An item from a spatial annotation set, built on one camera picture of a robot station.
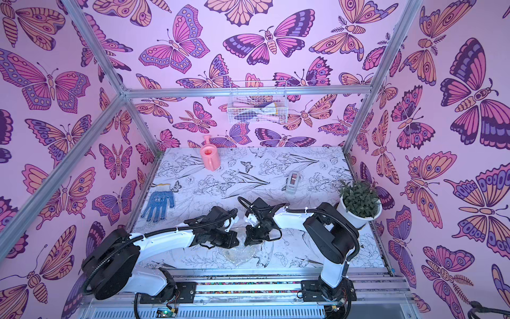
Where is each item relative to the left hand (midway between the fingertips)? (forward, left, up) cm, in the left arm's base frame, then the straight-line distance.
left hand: (240, 243), depth 84 cm
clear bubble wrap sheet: (-3, -8, -3) cm, 9 cm away
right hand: (+1, -2, -1) cm, 3 cm away
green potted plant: (+11, -48, +14) cm, 51 cm away
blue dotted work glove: (+22, +43, -2) cm, 49 cm away
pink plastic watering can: (+44, +19, +8) cm, 48 cm away
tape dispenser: (+31, -25, +1) cm, 40 cm away
